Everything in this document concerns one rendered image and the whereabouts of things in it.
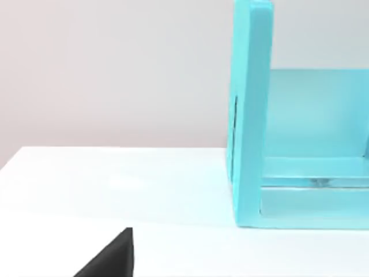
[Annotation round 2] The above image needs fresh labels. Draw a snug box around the light blue rack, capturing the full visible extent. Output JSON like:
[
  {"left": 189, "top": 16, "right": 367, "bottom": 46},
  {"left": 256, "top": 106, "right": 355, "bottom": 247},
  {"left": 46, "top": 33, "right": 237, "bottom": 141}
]
[{"left": 225, "top": 0, "right": 369, "bottom": 231}]

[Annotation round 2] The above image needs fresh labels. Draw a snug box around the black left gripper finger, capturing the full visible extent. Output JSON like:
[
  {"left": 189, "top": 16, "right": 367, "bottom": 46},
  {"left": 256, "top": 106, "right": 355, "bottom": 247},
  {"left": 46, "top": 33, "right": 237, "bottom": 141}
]
[{"left": 72, "top": 227, "right": 135, "bottom": 277}]

